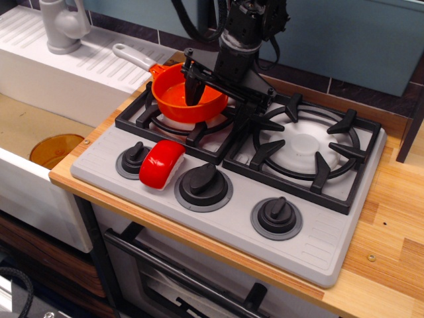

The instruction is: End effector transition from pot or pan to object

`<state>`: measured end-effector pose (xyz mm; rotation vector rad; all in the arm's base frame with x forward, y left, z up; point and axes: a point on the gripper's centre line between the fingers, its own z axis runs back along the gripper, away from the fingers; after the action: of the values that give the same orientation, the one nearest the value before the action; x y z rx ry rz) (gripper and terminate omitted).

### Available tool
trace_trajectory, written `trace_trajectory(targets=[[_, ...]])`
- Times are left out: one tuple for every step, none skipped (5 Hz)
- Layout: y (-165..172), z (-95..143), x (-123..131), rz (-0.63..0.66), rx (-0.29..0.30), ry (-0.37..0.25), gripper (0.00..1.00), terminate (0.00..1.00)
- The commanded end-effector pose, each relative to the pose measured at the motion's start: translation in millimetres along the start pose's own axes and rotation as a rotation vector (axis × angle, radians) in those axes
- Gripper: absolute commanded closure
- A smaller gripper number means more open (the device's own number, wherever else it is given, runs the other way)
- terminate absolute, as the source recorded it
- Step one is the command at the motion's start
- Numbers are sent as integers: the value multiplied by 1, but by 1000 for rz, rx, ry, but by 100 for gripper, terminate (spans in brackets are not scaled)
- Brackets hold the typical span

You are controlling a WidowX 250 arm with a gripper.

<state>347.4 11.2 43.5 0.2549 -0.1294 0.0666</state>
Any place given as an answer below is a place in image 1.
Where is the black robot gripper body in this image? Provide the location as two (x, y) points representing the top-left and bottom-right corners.
(182, 34), (276, 113)

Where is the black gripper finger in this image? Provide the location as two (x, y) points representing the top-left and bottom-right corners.
(231, 105), (257, 142)
(185, 74), (205, 106)

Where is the orange pot with grey handle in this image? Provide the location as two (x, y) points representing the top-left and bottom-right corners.
(112, 43), (229, 123)

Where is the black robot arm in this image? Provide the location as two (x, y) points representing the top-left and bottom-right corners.
(182, 1), (290, 134)

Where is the black left burner grate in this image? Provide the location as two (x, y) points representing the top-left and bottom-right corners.
(115, 81), (238, 165)

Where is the black burner grate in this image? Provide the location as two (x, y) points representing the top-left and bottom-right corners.
(223, 93), (386, 215)
(115, 81), (238, 165)

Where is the black right burner grate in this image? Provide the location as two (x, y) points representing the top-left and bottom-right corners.
(223, 93), (386, 215)

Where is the black middle stove knob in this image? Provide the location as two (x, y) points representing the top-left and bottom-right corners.
(174, 164), (234, 213)

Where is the black stove knob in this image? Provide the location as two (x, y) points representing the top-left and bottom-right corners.
(115, 141), (151, 180)
(250, 197), (303, 241)
(174, 164), (234, 213)

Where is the red and white toy sushi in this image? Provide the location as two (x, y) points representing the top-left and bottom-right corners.
(139, 140), (186, 190)

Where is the black left stove knob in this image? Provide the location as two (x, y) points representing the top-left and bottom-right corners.
(115, 141), (151, 180)

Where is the black right stove knob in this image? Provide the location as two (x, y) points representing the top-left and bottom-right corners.
(250, 197), (303, 241)

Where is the grey toy stove top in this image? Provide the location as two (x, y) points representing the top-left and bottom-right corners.
(70, 123), (378, 288)

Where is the grey toy faucet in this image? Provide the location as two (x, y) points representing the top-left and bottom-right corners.
(39, 0), (91, 55)

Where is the white toy sink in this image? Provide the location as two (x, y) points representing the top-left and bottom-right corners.
(1, 5), (174, 253)

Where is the orange sink drain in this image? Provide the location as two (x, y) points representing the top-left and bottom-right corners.
(29, 134), (84, 170)

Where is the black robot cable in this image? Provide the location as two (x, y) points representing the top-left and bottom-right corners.
(170, 0), (229, 43)

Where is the black oven door handle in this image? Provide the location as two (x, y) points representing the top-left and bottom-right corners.
(103, 222), (268, 317)

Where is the black braided cable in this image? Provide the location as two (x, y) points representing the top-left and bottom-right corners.
(0, 266), (35, 318)

